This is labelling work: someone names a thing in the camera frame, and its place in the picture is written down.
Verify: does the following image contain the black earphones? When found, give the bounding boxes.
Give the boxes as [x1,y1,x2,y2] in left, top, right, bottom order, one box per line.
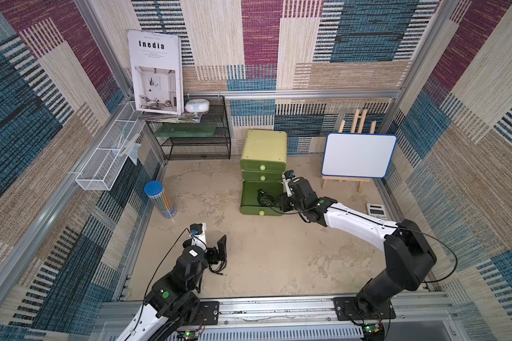
[208,258,228,276]
[257,189,279,207]

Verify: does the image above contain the green drawer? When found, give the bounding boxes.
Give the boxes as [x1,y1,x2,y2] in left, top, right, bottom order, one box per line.
[242,170,282,183]
[240,159,287,173]
[240,180,284,216]

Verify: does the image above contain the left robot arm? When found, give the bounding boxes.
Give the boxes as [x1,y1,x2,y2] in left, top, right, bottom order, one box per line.
[117,233,227,340]

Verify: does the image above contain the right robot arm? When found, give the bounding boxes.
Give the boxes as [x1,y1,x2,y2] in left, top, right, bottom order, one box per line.
[279,170,437,320]

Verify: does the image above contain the green drawer cabinet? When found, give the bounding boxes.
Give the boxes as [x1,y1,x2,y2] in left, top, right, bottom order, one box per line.
[239,129,289,184]

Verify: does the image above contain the blue framed whiteboard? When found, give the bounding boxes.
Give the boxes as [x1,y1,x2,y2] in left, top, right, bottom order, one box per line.
[321,133,398,178]

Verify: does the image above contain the white calculator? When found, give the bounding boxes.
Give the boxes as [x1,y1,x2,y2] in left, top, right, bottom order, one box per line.
[366,203,388,220]

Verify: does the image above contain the pencil cup blue lid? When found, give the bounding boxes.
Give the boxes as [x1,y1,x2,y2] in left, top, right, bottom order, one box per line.
[144,180,176,219]

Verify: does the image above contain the green tray on shelf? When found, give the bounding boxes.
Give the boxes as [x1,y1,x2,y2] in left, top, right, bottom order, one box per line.
[154,123,217,138]

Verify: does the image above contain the white oval box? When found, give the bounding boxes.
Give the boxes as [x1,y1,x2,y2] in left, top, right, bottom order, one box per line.
[184,99,210,114]

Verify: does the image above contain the Inedia magazine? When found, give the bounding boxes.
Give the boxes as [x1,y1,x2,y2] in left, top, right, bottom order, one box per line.
[127,30,184,115]

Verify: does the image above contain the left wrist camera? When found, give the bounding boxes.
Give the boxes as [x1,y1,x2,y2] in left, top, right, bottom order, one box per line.
[189,223,207,251]

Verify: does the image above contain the black wire mesh shelf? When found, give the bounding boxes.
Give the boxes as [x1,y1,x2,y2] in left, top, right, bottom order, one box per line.
[141,95,232,161]

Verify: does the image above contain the white wire basket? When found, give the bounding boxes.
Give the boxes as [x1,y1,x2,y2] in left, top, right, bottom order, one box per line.
[76,101,144,191]

